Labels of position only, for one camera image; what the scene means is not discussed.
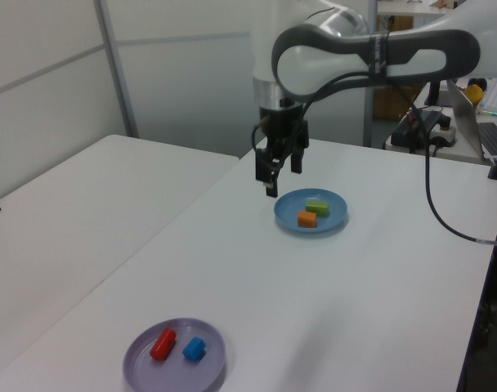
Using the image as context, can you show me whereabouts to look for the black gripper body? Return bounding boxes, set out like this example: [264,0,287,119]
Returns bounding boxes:
[258,103,311,154]

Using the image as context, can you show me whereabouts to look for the green rectangular block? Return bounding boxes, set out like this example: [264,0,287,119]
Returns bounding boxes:
[305,199,330,218]

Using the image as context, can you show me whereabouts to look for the orange rectangular block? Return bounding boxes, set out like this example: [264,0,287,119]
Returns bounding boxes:
[297,210,318,229]

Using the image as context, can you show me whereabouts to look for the blue hexagonal block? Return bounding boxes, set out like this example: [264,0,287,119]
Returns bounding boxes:
[181,336,207,362]

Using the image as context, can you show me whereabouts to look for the red cylinder block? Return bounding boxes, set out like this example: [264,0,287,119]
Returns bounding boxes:
[150,327,177,362]

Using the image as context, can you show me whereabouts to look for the blue plate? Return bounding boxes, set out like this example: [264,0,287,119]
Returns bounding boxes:
[272,187,350,236]

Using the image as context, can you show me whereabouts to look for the black electronic box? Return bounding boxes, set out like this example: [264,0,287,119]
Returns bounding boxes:
[391,109,442,146]

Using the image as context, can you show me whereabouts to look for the brown cardboard box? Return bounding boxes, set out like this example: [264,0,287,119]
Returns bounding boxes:
[373,85,422,121]

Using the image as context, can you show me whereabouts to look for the white and black device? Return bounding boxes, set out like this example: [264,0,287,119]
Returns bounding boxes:
[430,115,457,148]

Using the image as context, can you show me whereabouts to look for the dark monitor on stand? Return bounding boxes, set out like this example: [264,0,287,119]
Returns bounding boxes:
[426,81,442,106]

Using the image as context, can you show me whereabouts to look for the brown wooden cabinet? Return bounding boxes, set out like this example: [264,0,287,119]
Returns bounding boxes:
[385,16,414,33]

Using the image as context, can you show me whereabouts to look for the white background desk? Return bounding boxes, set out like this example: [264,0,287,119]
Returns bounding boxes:
[377,0,450,17]
[385,87,495,167]

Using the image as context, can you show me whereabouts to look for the silver laptop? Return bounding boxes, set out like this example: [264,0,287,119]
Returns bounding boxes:
[446,79,497,161]

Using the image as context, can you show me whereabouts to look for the yellow round object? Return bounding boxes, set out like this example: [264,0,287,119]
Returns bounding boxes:
[464,83,486,109]

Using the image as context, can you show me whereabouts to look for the purple plate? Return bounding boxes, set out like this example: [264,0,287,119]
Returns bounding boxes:
[122,317,228,392]

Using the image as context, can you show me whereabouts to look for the grey metal partition post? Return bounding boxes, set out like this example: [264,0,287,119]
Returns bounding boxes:
[361,0,380,148]

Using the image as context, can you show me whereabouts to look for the black cable strap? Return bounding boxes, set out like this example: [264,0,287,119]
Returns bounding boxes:
[369,32,391,78]

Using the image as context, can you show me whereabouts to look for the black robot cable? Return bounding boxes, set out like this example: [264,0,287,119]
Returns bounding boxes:
[250,69,497,248]

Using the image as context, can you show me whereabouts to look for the black table side frame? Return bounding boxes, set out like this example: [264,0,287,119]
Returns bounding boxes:
[455,181,497,392]

